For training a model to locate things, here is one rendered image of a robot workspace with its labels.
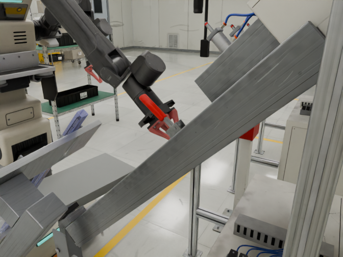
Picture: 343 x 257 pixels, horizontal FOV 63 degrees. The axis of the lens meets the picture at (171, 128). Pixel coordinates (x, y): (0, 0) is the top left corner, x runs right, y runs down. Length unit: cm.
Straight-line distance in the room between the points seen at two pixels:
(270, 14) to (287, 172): 174
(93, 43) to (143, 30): 1062
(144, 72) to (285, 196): 72
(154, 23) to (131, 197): 1056
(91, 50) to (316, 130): 54
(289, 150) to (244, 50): 161
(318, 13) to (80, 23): 52
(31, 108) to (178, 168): 98
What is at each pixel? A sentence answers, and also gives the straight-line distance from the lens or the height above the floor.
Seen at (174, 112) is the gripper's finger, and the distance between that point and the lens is 71.
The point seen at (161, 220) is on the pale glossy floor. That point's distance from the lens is 191.
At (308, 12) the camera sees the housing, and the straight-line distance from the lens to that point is 38.
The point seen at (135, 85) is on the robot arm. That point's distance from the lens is 71.
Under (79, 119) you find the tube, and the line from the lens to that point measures 42.
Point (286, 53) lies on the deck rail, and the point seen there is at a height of 120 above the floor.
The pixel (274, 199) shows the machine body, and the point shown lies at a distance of 111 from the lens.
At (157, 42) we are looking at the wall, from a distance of 1099.
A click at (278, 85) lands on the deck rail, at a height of 116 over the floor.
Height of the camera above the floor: 124
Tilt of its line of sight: 22 degrees down
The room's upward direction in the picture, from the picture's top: straight up
